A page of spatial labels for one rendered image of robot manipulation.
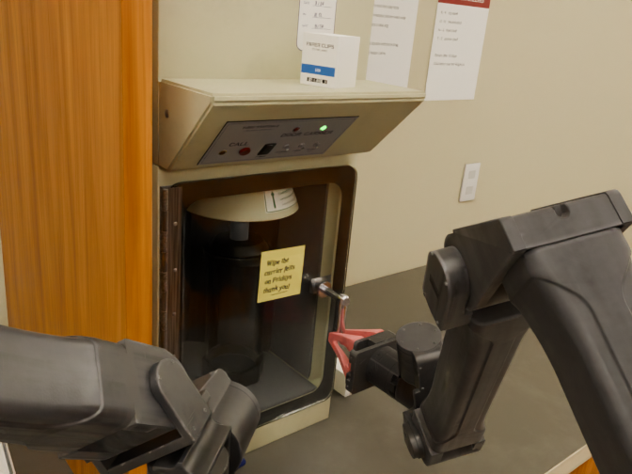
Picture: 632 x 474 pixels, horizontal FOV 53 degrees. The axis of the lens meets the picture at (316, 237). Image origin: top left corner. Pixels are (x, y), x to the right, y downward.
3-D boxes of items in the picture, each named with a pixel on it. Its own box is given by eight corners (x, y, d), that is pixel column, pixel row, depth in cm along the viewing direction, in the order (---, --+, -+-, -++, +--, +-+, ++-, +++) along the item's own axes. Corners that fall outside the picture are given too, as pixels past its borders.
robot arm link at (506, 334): (456, 297, 42) (606, 257, 43) (425, 230, 45) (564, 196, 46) (410, 477, 77) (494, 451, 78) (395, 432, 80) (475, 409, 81)
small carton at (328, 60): (299, 83, 77) (303, 32, 75) (322, 82, 81) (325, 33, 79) (334, 88, 75) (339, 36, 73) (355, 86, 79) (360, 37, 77)
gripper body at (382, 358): (347, 347, 86) (386, 373, 80) (399, 329, 92) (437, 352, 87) (341, 388, 88) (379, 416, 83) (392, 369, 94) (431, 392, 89)
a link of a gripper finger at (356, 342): (320, 319, 93) (364, 347, 86) (355, 308, 97) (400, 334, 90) (315, 359, 95) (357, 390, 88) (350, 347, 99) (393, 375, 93)
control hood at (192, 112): (155, 166, 73) (156, 78, 70) (359, 149, 93) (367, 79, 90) (207, 192, 65) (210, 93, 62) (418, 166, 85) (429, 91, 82)
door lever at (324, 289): (324, 334, 100) (311, 339, 98) (330, 279, 96) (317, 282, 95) (347, 349, 96) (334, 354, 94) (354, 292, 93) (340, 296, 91)
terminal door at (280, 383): (162, 462, 87) (165, 182, 74) (329, 395, 106) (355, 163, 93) (165, 466, 87) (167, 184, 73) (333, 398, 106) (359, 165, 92)
